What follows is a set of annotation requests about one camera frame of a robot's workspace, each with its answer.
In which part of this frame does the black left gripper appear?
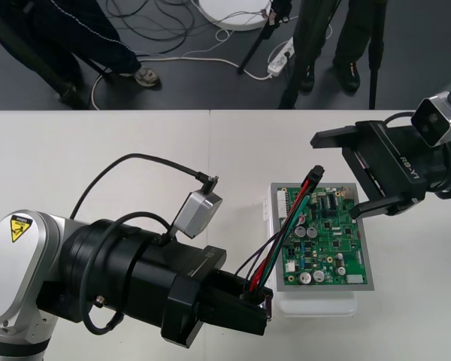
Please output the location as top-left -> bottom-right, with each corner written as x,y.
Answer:
161,244 -> 274,340

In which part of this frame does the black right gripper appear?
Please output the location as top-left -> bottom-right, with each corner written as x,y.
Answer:
310,119 -> 427,221

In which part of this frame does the red black green cable bundle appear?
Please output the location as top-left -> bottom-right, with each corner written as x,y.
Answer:
235,163 -> 326,320

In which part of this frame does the milky plastic box with lid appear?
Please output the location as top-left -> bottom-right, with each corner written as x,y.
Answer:
261,187 -> 359,319

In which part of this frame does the black tripod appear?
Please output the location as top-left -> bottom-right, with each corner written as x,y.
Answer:
237,0 -> 386,111

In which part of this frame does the white power strip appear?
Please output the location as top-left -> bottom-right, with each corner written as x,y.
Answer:
266,37 -> 296,79

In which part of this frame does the person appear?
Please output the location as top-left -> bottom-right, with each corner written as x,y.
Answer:
0,0 -> 162,111
292,0 -> 388,93

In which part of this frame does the white round base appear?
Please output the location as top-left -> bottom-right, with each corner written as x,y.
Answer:
197,0 -> 276,32

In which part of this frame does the green circuit board grey frame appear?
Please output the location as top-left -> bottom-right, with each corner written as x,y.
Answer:
269,181 -> 376,294

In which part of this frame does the white floor cable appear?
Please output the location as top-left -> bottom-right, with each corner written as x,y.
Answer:
91,55 -> 272,111

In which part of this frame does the black floor cable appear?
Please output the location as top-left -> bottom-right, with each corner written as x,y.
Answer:
112,0 -> 219,57

